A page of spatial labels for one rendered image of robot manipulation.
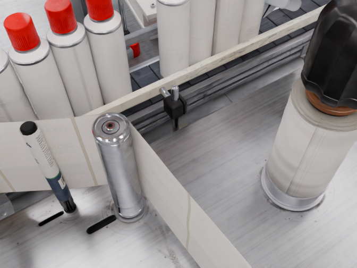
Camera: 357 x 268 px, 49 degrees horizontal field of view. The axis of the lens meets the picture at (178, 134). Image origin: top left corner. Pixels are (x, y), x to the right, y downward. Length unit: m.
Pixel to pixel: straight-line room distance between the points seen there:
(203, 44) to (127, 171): 0.31
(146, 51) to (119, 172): 0.43
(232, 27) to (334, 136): 0.31
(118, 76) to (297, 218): 0.33
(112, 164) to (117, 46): 0.20
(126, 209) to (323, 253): 0.26
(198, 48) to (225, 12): 0.07
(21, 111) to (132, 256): 0.25
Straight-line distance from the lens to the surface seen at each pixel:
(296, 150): 0.46
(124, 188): 0.46
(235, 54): 0.70
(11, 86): 0.55
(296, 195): 0.53
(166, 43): 0.63
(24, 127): 0.42
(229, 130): 0.62
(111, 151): 0.40
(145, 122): 0.66
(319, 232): 0.56
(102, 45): 0.56
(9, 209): 0.65
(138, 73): 0.70
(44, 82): 0.55
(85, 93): 0.59
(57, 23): 0.52
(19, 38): 0.51
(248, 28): 0.72
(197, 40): 0.66
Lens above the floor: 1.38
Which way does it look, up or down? 54 degrees down
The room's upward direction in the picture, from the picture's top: 1 degrees counter-clockwise
